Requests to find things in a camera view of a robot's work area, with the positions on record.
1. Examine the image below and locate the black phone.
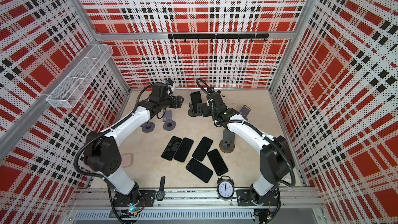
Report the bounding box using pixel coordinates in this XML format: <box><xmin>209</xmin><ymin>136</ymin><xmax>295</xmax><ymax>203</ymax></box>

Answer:
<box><xmin>161</xmin><ymin>136</ymin><xmax>182</xmax><ymax>161</ymax></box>
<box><xmin>207</xmin><ymin>149</ymin><xmax>229</xmax><ymax>176</ymax></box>
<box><xmin>192</xmin><ymin>136</ymin><xmax>213</xmax><ymax>162</ymax></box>
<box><xmin>190</xmin><ymin>91</ymin><xmax>202</xmax><ymax>113</ymax></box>
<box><xmin>186</xmin><ymin>158</ymin><xmax>213</xmax><ymax>183</ymax></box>
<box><xmin>174</xmin><ymin>138</ymin><xmax>194</xmax><ymax>162</ymax></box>

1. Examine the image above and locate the white wire basket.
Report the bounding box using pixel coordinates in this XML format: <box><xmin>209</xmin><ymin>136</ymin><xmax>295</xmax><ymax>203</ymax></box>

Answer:
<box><xmin>46</xmin><ymin>44</ymin><xmax>113</xmax><ymax>108</ymax></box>

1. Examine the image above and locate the grey phone stand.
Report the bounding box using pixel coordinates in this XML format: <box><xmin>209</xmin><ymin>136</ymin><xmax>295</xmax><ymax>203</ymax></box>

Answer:
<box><xmin>239</xmin><ymin>105</ymin><xmax>251</xmax><ymax>121</ymax></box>
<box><xmin>141</xmin><ymin>121</ymin><xmax>155</xmax><ymax>133</ymax></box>
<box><xmin>162</xmin><ymin>110</ymin><xmax>176</xmax><ymax>131</ymax></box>

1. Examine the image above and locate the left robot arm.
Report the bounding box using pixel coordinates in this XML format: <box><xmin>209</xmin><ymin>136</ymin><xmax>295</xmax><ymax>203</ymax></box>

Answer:
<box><xmin>73</xmin><ymin>79</ymin><xmax>183</xmax><ymax>205</ymax></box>

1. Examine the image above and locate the black hook rail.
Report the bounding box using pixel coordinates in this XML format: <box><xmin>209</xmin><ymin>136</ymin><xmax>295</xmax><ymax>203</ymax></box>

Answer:
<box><xmin>168</xmin><ymin>33</ymin><xmax>269</xmax><ymax>41</ymax></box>

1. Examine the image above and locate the black wristwatch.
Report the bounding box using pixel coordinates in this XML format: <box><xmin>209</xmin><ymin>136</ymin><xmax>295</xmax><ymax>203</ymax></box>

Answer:
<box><xmin>155</xmin><ymin>176</ymin><xmax>165</xmax><ymax>201</ymax></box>

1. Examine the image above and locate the black alarm clock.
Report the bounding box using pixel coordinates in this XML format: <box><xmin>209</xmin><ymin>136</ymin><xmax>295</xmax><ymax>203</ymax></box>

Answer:
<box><xmin>217</xmin><ymin>175</ymin><xmax>235</xmax><ymax>201</ymax></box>

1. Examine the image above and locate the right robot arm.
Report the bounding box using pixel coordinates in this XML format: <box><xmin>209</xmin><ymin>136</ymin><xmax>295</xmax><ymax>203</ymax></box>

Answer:
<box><xmin>196</xmin><ymin>78</ymin><xmax>296</xmax><ymax>206</ymax></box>

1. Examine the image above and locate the pink phone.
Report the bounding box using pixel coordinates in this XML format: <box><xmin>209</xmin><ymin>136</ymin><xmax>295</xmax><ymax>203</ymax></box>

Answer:
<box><xmin>121</xmin><ymin>153</ymin><xmax>134</xmax><ymax>168</ymax></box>

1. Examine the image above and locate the wooden base phone stand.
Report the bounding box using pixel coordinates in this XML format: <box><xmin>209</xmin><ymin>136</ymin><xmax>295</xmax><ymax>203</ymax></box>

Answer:
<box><xmin>219</xmin><ymin>130</ymin><xmax>235</xmax><ymax>153</ymax></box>

